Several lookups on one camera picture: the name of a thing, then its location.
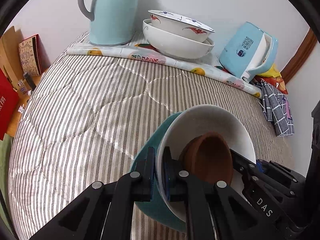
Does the patterned brown gift box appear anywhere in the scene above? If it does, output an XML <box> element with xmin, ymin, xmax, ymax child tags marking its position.
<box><xmin>18</xmin><ymin>34</ymin><xmax>50</xmax><ymax>77</ymax></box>

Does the large white porcelain bowl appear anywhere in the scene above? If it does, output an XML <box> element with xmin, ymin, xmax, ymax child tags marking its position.
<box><xmin>143</xmin><ymin>19</ymin><xmax>214</xmax><ymax>60</ymax></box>

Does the brown cardboard box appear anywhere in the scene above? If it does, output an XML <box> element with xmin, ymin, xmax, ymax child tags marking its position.
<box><xmin>1</xmin><ymin>26</ymin><xmax>29</xmax><ymax>95</ymax></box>

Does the fruit pattern plastic mat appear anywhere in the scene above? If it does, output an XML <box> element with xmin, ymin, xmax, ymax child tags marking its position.
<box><xmin>67</xmin><ymin>33</ymin><xmax>263</xmax><ymax>99</ymax></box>

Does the small brown clay bowl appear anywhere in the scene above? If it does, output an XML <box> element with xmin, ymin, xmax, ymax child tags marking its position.
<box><xmin>191</xmin><ymin>132</ymin><xmax>233</xmax><ymax>185</ymax></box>

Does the light blue thermos jug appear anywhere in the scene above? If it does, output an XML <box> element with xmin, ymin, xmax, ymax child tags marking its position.
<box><xmin>78</xmin><ymin>0</ymin><xmax>138</xmax><ymax>46</ymax></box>

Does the light blue electric kettle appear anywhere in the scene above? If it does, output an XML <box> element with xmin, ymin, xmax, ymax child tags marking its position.
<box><xmin>219</xmin><ymin>22</ymin><xmax>278</xmax><ymax>82</ymax></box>

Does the grey checked cloth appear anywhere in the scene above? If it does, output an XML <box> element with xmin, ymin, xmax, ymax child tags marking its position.
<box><xmin>253</xmin><ymin>79</ymin><xmax>295</xmax><ymax>137</ymax></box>

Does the red snack bag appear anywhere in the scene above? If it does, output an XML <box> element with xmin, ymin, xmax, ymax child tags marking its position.
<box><xmin>257</xmin><ymin>76</ymin><xmax>288</xmax><ymax>94</ymax></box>

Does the red paper bag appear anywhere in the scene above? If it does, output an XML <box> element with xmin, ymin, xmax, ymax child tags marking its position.
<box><xmin>0</xmin><ymin>70</ymin><xmax>20</xmax><ymax>140</ymax></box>

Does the yellow chips bag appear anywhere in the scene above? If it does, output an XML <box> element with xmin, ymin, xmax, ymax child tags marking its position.
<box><xmin>258</xmin><ymin>63</ymin><xmax>281</xmax><ymax>78</ymax></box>

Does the blue patterned porcelain bowl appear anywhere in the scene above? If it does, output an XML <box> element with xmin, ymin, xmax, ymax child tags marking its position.
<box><xmin>148</xmin><ymin>10</ymin><xmax>215</xmax><ymax>42</ymax></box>

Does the blue square plate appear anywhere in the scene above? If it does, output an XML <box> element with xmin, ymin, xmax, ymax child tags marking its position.
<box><xmin>130</xmin><ymin>112</ymin><xmax>187</xmax><ymax>233</ymax></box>

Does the brown wooden door frame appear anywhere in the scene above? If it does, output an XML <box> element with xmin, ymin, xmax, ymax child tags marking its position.
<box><xmin>281</xmin><ymin>28</ymin><xmax>318</xmax><ymax>84</ymax></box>

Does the striped quilted table cover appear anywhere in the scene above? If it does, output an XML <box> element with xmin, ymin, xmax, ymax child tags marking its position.
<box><xmin>8</xmin><ymin>53</ymin><xmax>292</xmax><ymax>239</ymax></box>

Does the white ceramic bowl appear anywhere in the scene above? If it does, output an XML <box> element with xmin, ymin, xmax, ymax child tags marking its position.
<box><xmin>156</xmin><ymin>105</ymin><xmax>256</xmax><ymax>222</ymax></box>

